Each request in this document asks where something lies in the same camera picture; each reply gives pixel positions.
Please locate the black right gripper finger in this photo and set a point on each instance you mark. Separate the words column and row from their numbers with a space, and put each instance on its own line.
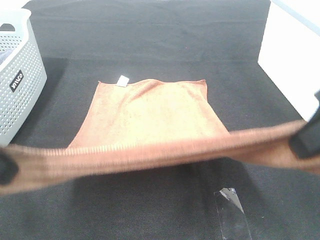
column 306, row 142

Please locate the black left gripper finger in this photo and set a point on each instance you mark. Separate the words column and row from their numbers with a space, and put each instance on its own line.
column 8, row 168

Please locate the brown microfiber towel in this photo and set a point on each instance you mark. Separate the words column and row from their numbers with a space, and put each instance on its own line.
column 151, row 124

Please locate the white towel label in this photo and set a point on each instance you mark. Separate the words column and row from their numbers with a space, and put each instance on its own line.
column 122, row 81

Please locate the white perforated laundry basket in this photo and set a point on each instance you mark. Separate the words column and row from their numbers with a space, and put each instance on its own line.
column 22, row 72

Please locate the white plastic storage box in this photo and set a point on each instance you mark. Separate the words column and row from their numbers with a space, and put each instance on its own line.
column 290, row 52

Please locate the clear tape strip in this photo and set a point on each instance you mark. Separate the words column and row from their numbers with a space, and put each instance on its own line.
column 232, row 219

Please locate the black fabric table cover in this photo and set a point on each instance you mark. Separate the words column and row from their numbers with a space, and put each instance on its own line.
column 83, row 42

